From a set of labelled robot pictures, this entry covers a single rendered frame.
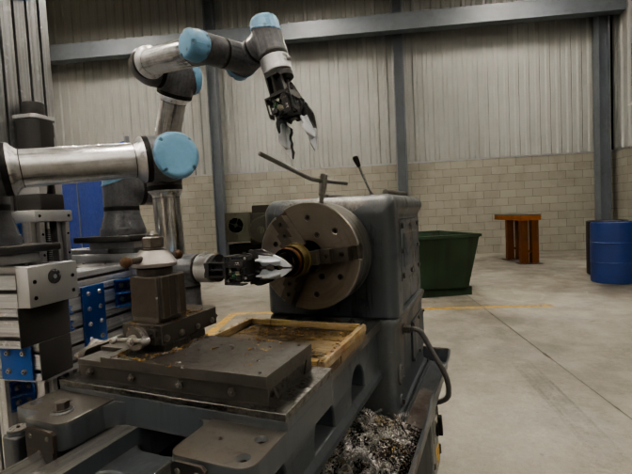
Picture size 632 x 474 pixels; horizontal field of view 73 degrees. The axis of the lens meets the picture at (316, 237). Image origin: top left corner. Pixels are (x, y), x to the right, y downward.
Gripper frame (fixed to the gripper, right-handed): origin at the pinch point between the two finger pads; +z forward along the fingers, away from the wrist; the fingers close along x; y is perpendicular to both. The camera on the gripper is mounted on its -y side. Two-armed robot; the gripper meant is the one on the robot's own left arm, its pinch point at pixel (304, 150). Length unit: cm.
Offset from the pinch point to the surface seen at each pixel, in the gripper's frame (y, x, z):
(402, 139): -985, -124, -201
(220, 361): 45, -7, 39
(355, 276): -11.2, -0.2, 35.3
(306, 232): -11.2, -10.8, 19.5
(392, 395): -27, -5, 75
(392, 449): -3, 0, 80
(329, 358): 20, 1, 48
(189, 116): -841, -624, -436
